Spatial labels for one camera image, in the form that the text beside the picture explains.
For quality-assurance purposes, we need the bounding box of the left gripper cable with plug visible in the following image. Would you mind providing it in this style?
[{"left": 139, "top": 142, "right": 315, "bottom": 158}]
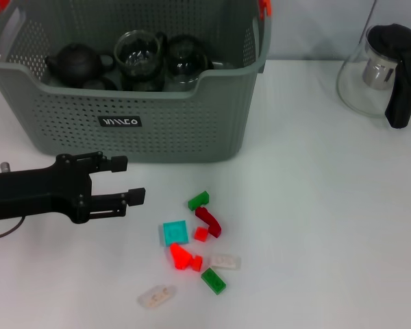
[{"left": 0, "top": 215, "right": 25, "bottom": 241}]

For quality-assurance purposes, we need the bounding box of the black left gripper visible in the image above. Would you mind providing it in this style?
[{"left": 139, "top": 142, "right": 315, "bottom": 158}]
[{"left": 0, "top": 150, "right": 147, "bottom": 226}]

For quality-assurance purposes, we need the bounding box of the dark red curved brick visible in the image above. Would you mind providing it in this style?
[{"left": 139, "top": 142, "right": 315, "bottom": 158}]
[{"left": 195, "top": 206, "right": 223, "bottom": 239}]

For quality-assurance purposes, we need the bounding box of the grey perforated storage bin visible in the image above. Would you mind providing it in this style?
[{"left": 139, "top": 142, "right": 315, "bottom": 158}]
[{"left": 0, "top": 0, "right": 273, "bottom": 164}]

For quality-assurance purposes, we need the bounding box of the bright red slope brick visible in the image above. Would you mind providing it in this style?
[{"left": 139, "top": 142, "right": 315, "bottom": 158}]
[{"left": 169, "top": 242, "right": 195, "bottom": 271}]

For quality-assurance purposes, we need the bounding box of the translucent white building brick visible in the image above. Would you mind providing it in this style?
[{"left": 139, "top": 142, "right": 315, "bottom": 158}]
[{"left": 136, "top": 284, "right": 177, "bottom": 309}]

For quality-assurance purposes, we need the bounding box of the green flat building plate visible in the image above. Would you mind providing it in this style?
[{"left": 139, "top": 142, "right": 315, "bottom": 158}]
[{"left": 201, "top": 267, "right": 227, "bottom": 295}]

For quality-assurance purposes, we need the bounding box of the white two-stud brick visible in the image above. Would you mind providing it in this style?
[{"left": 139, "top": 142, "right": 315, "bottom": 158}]
[{"left": 209, "top": 253, "right": 242, "bottom": 271}]

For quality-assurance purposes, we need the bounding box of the black clay teapot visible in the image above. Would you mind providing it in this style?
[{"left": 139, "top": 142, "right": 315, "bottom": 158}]
[{"left": 45, "top": 42, "right": 116, "bottom": 88}]

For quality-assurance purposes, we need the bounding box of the small green building brick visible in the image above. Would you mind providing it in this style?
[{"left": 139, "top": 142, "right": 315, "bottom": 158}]
[{"left": 187, "top": 191, "right": 210, "bottom": 212}]

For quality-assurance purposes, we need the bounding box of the teal square building plate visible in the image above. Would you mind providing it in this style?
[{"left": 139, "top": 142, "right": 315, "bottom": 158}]
[{"left": 162, "top": 220, "right": 189, "bottom": 247}]

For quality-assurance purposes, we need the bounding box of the glass teapot with black handle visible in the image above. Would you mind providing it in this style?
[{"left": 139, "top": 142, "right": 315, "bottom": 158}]
[{"left": 336, "top": 23, "right": 411, "bottom": 130}]

